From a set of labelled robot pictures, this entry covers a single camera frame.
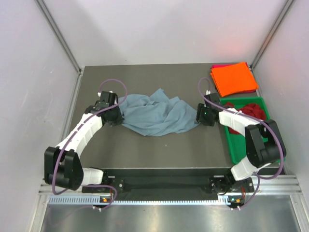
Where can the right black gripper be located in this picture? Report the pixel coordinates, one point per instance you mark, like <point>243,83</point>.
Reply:
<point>199,118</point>

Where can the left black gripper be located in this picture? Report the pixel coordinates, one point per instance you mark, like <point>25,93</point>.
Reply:
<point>119,120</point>

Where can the grey-blue t-shirt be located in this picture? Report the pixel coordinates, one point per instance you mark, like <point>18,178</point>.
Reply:
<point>157,115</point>

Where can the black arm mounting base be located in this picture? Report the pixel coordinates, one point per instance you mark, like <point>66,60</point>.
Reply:
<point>209,180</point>

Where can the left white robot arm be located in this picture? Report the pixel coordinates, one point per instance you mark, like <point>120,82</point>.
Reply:
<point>62,165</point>

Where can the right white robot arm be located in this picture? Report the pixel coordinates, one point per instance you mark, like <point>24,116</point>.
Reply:
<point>263,141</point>

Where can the green plastic tray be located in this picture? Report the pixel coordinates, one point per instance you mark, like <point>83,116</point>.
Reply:
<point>236,142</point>

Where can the folded orange t-shirt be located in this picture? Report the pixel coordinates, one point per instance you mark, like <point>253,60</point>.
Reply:
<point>233,78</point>

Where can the dark red t-shirt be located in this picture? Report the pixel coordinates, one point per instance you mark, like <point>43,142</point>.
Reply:
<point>251,109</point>

